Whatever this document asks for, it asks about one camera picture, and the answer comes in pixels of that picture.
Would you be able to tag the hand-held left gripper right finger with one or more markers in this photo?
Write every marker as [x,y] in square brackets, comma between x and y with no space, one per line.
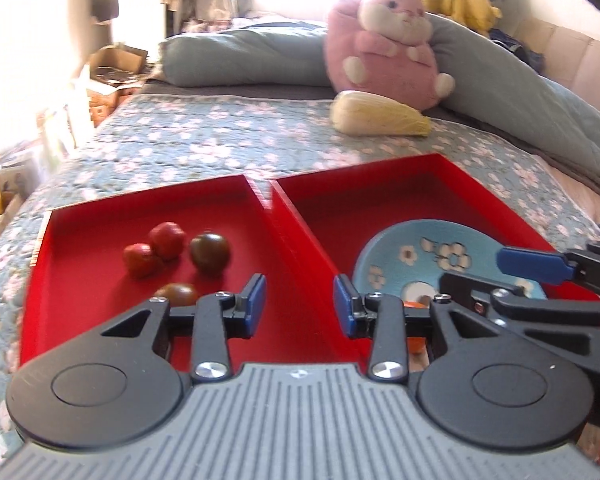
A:
[344,305]

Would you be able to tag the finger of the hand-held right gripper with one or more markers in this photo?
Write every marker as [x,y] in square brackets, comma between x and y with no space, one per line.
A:
[530,262]
[555,310]

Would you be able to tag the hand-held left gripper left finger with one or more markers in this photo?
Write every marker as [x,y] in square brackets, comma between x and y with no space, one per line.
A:
[254,305]

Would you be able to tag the dark brown tomato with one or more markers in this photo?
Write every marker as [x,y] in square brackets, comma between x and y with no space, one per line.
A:
[178,292]
[209,253]

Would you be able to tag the small orange fruit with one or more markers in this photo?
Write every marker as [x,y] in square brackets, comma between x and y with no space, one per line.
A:
[416,346]

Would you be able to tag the blue floral plate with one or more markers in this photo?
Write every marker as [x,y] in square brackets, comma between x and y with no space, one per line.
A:
[405,240]

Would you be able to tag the red tray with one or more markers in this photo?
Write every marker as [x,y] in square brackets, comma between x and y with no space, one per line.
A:
[330,210]
[80,240]

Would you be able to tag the red tomato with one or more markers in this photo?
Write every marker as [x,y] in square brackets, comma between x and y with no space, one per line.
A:
[168,240]
[140,261]

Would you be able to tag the floral quilted blanket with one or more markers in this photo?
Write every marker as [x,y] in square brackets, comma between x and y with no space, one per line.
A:
[220,130]

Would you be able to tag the plush napa cabbage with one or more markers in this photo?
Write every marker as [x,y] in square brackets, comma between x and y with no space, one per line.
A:
[375,112]

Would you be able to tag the beige padded headboard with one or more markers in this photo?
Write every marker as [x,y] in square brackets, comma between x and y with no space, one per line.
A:
[580,65]

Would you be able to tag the dark clothes pile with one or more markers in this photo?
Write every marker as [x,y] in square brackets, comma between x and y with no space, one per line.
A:
[515,47]

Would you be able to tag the pink plush toy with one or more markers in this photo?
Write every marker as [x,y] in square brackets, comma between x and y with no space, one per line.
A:
[380,60]

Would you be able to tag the grey-blue long pillow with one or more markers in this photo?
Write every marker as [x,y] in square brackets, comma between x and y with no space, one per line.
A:
[255,55]

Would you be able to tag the printed cardboard box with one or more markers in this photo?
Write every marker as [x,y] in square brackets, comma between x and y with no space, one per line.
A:
[102,102]

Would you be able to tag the open cardboard box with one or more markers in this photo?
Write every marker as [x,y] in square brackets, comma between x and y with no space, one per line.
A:
[122,57]

